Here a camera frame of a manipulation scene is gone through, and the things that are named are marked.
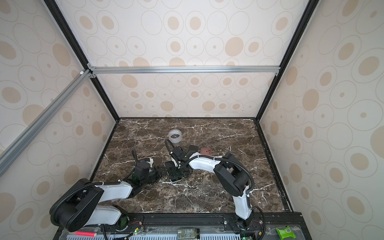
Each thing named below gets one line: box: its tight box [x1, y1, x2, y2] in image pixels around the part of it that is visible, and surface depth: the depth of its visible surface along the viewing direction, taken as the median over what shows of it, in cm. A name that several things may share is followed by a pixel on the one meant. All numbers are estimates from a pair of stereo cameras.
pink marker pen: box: [72, 231, 97, 237], surface depth 71 cm
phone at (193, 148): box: [187, 145, 199, 152], surface depth 105 cm
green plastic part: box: [276, 226, 297, 240], surface depth 71 cm
